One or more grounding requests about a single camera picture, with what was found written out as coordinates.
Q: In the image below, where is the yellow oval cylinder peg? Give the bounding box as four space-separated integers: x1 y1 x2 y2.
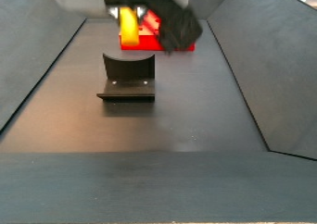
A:
120 7 140 46

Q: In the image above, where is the red foam shape board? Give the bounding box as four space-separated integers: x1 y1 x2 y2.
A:
118 8 197 52

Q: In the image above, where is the black curved fixture stand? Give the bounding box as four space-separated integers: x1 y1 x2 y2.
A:
97 55 156 101

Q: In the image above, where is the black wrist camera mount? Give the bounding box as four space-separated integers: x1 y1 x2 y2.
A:
105 0 203 53

